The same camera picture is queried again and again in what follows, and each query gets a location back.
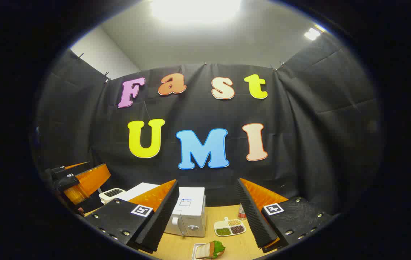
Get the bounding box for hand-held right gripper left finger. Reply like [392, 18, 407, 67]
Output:
[84, 179, 180, 253]

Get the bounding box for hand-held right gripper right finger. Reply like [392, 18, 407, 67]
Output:
[236, 178, 336, 253]

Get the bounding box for white microwave oven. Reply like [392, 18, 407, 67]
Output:
[119, 182, 206, 237]

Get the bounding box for sandwich with lettuce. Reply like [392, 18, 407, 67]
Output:
[195, 241, 226, 260]

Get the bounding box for white divided dish with beans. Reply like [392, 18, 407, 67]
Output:
[214, 217, 246, 237]

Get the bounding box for white toaster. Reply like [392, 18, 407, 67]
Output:
[99, 188, 127, 205]

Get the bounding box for small white rectangular tray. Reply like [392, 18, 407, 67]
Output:
[192, 243, 206, 260]

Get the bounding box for black backdrop cloth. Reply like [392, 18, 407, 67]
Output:
[34, 32, 384, 217]

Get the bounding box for small ceiling light panel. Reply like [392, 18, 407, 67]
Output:
[304, 25, 327, 41]

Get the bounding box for large ceiling light panel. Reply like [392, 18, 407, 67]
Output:
[151, 0, 242, 23]

